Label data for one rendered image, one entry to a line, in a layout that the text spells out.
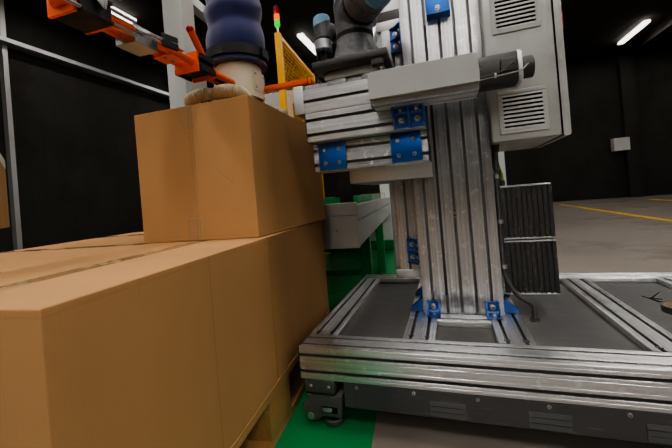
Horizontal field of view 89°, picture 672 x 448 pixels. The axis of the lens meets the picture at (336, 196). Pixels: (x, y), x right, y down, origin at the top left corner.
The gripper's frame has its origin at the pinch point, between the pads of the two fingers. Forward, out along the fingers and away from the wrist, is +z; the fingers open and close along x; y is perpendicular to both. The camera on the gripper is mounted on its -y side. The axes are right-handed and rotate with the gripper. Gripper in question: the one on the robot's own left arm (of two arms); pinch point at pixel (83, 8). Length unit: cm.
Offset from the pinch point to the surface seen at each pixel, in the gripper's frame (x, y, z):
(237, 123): -15.9, 30.1, 20.7
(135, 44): -1.4, 11.4, 3.1
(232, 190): -13, 30, 39
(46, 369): -26, -28, 60
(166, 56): -0.5, 22.3, 1.7
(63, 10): 0.1, -4.0, 2.4
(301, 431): -27, 33, 107
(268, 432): -21, 25, 103
